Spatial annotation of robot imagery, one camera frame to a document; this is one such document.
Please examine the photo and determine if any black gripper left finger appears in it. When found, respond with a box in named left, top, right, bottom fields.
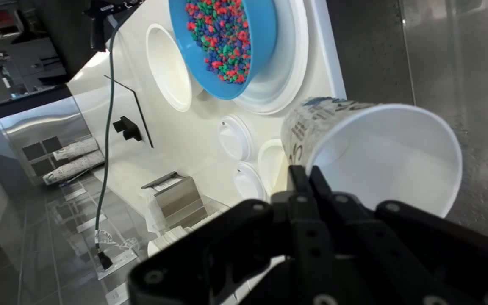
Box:
left=128, top=164, right=336, bottom=305

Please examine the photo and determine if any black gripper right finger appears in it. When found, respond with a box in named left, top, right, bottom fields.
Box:
left=311, top=167, right=488, bottom=305

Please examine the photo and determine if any printed white paper cup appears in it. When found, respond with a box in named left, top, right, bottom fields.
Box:
left=280, top=96, right=465, bottom=218

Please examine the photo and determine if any white plastic cup lid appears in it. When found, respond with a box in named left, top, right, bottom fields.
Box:
left=233, top=160, right=268, bottom=201
left=218, top=115, right=255, bottom=162

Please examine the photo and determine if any stainless steel sink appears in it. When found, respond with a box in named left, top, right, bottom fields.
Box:
left=326, top=0, right=488, bottom=243

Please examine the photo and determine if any clear acrylic cup dispenser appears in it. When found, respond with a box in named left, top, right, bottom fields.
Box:
left=0, top=82, right=107, bottom=187

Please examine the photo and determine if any steel napkin holder box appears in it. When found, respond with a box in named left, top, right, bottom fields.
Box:
left=141, top=169, right=209, bottom=232

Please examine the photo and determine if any small black plug adapter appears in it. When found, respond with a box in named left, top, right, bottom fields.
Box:
left=113, top=113, right=145, bottom=142

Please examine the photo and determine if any blue bowl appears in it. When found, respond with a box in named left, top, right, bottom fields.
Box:
left=168, top=0, right=280, bottom=101

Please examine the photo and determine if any white bowl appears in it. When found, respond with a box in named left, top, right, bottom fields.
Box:
left=145, top=21, right=196, bottom=113

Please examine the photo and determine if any multicoloured bead pile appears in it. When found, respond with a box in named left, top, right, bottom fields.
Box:
left=184, top=0, right=255, bottom=84

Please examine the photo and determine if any stack of paper cups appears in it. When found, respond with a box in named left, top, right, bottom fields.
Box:
left=41, top=148, right=107, bottom=186
left=52, top=135, right=102, bottom=162

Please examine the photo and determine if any thin bent black wire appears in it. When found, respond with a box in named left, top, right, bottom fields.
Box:
left=104, top=72, right=157, bottom=148

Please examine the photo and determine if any thin green cable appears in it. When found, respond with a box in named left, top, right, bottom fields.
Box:
left=94, top=23, right=123, bottom=270

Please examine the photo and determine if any black camera clamp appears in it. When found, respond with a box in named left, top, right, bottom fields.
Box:
left=87, top=0, right=141, bottom=52

